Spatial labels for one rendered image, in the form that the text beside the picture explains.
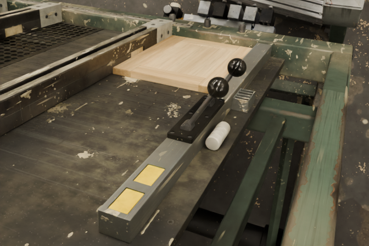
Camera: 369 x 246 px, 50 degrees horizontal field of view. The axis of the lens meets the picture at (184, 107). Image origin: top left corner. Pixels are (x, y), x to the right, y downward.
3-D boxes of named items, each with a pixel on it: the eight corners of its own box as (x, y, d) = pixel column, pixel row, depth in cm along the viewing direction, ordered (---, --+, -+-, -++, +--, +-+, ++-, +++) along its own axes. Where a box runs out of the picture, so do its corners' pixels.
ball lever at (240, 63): (215, 109, 87) (252, 63, 80) (210, 116, 83) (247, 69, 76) (201, 98, 87) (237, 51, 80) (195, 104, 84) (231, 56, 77)
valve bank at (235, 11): (290, 21, 165) (287, -3, 143) (283, 54, 164) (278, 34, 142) (179, 6, 182) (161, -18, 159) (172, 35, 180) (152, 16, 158)
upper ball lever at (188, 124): (195, 133, 77) (235, 83, 69) (188, 141, 73) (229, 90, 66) (180, 120, 77) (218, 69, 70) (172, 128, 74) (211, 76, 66)
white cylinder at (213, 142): (218, 152, 76) (230, 134, 83) (220, 139, 75) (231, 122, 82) (204, 149, 77) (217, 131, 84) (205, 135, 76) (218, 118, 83)
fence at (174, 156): (270, 56, 134) (272, 44, 132) (130, 244, 54) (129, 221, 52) (255, 54, 136) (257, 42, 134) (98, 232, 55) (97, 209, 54)
